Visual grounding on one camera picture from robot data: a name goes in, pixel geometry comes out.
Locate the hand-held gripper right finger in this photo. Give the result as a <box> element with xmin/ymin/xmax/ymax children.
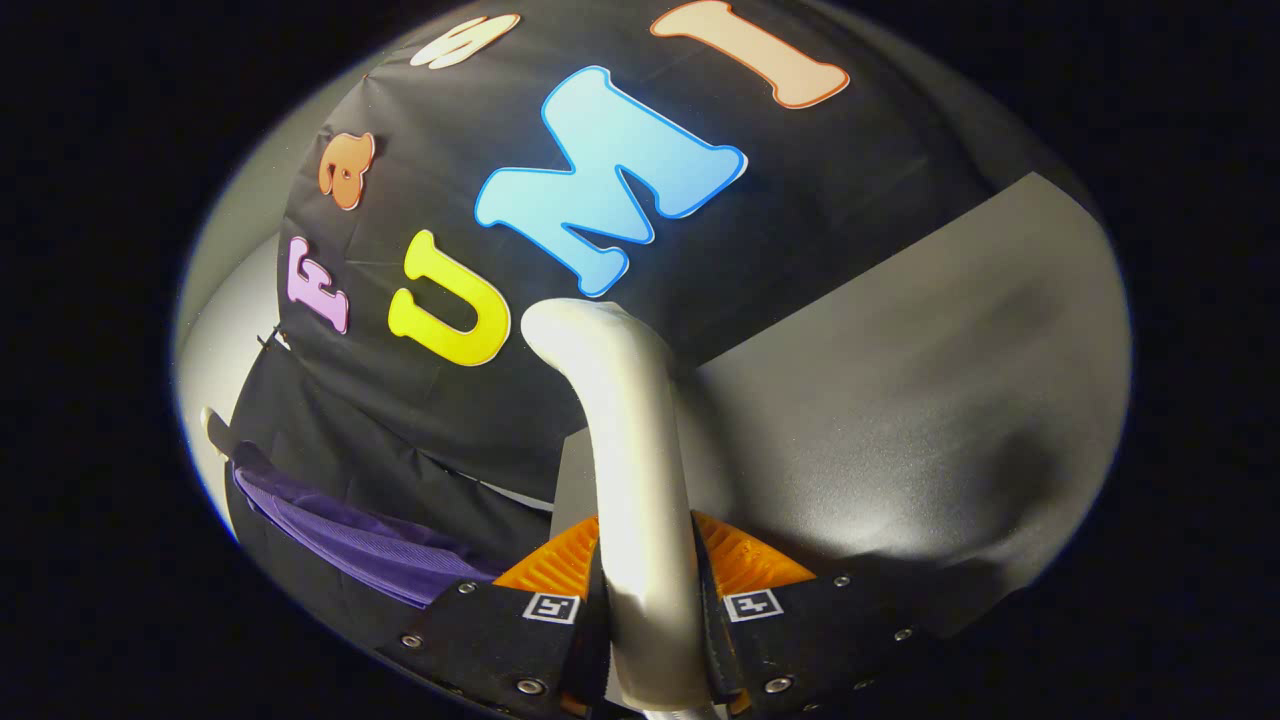
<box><xmin>690</xmin><ymin>510</ymin><xmax>961</xmax><ymax>720</ymax></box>

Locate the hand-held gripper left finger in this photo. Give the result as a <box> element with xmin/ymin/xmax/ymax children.
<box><xmin>375</xmin><ymin>515</ymin><xmax>611</xmax><ymax>720</ymax></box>

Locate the purple corduroy jacket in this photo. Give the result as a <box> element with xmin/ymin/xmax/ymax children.
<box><xmin>232</xmin><ymin>440</ymin><xmax>501</xmax><ymax>609</ymax></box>

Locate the white garment steamer head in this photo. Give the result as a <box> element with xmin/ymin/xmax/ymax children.
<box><xmin>520</xmin><ymin>298</ymin><xmax>716</xmax><ymax>713</ymax></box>

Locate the grey cabinet with dark top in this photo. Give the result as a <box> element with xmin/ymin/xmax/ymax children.
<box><xmin>550</xmin><ymin>170</ymin><xmax>1136</xmax><ymax>641</ymax></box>

